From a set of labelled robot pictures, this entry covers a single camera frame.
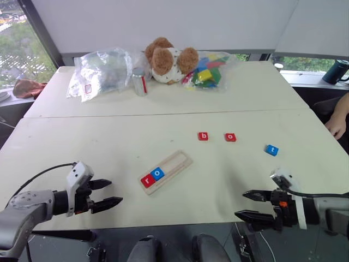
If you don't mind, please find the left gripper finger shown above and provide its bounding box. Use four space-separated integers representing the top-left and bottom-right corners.
89 178 112 191
91 196 123 215

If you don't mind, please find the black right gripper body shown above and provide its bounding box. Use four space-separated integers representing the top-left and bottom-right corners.
271 189 299 233

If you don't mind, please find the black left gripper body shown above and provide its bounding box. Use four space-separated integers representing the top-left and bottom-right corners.
73 180 95 215

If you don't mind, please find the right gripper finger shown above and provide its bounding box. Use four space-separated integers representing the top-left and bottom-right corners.
234 210 276 232
242 190 273 202

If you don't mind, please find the blue letter tile t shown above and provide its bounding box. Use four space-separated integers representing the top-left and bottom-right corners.
264 144 280 157

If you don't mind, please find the wooden letter tray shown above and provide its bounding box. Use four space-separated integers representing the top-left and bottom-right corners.
138 150 194 196

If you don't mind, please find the red letter tile r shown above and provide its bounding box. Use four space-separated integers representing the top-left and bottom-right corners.
140 175 157 189

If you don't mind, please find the blue letter tile o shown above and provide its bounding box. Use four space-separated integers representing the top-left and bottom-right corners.
151 166 166 181

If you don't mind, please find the plastic bag of coloured blocks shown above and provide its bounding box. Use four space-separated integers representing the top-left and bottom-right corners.
181 51 238 93

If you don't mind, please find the person's bare hand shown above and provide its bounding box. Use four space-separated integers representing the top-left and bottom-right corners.
324 108 348 140

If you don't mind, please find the black table leg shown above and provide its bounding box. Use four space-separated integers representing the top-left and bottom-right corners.
231 222 264 262

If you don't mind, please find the dark rounded shape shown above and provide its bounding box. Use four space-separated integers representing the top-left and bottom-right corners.
191 233 232 262
127 235 165 262

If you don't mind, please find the silver can with red stripe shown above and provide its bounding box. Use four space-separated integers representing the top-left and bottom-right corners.
131 68 148 97

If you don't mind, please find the clear plastic bag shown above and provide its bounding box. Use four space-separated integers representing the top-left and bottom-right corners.
66 47 152 103

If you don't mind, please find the red-brown cloth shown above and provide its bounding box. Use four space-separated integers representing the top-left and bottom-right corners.
13 79 47 99

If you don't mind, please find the brown white plush toy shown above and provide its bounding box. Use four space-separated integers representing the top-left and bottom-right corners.
144 37 200 85

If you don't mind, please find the dark green tumbler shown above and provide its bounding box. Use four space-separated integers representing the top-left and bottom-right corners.
322 59 349 85

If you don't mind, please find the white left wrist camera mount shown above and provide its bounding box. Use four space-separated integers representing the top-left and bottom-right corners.
66 161 95 218

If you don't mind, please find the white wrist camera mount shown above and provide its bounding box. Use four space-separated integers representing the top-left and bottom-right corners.
66 161 95 218
269 168 308 230

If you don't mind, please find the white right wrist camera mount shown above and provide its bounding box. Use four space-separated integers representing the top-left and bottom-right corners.
269 168 308 230

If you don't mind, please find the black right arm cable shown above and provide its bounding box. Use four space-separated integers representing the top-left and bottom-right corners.
286 187 349 199

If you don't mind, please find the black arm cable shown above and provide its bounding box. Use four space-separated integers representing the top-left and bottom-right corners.
10 162 77 203
286 187 349 199

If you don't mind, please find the black table frame bar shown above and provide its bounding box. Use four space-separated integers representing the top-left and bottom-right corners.
30 229 97 242

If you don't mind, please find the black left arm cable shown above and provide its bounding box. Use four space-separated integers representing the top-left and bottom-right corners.
10 162 77 203

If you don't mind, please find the black window frame post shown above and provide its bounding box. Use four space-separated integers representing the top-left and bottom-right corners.
19 0 66 68

